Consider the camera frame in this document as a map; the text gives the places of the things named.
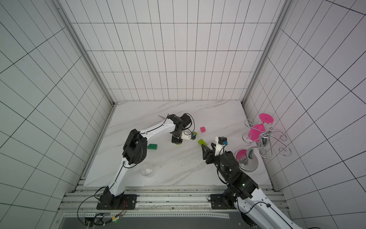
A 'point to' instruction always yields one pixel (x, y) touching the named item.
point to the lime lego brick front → (178, 144)
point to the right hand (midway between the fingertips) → (206, 142)
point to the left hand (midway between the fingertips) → (174, 140)
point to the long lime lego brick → (201, 141)
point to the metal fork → (161, 117)
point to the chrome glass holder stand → (265, 148)
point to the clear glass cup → (146, 170)
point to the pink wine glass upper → (266, 118)
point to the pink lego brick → (203, 129)
